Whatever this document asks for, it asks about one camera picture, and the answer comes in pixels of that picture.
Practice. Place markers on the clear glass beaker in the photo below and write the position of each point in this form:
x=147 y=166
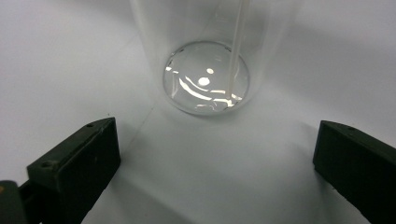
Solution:
x=199 y=71

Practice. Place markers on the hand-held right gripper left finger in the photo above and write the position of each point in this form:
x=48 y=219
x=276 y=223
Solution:
x=77 y=165

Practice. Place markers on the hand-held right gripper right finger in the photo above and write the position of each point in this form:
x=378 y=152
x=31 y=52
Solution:
x=358 y=161

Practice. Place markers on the clear glass stirring rod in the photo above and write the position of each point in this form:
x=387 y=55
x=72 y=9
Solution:
x=236 y=53

